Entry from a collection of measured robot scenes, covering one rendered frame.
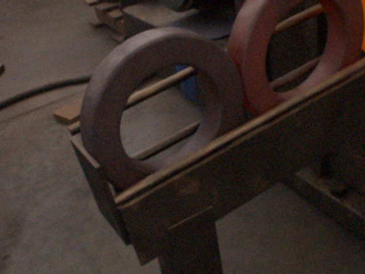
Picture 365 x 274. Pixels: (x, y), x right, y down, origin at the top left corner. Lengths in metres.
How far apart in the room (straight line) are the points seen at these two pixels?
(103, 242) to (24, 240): 0.24
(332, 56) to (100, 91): 0.32
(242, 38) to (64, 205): 1.15
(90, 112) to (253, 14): 0.20
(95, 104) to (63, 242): 1.03
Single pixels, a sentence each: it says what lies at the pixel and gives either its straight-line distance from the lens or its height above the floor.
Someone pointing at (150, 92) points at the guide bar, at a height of 0.68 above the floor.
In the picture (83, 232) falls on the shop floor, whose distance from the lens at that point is 1.53.
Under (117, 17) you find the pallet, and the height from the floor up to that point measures 0.14.
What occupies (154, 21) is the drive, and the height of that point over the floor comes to 0.25.
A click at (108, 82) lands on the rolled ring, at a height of 0.74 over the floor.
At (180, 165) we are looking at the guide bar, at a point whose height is 0.63.
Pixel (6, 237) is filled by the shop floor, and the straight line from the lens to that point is 1.62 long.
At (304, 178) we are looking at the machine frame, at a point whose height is 0.07.
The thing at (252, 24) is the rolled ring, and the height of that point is 0.74.
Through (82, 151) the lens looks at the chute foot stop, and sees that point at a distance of 0.55.
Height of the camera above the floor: 0.95
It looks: 32 degrees down
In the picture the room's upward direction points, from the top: 11 degrees counter-clockwise
